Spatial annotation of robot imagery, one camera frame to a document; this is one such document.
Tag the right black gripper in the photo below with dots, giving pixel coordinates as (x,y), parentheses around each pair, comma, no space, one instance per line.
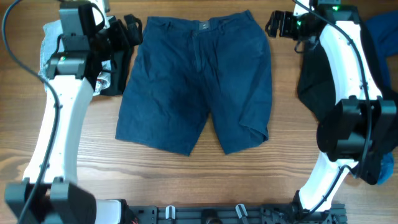
(285,18)

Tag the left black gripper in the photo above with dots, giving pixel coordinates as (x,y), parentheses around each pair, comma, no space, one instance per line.
(124,42)

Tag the navy blue shorts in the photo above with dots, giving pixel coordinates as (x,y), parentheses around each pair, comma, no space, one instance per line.
(187,72)

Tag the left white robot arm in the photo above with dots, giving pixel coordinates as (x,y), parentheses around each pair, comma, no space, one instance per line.
(91,48)

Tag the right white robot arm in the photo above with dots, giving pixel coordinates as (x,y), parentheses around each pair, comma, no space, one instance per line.
(341,84)

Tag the folded black garment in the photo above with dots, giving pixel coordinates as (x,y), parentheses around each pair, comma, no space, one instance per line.
(120,62)

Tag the black pants pile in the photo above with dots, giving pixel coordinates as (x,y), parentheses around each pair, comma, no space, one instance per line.
(316,89)

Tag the folded light blue jeans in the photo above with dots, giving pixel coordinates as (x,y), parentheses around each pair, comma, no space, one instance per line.
(48,46)

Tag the blue garment under pile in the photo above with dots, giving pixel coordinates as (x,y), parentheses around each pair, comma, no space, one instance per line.
(383,32)

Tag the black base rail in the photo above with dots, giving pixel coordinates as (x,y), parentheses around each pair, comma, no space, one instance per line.
(264,214)

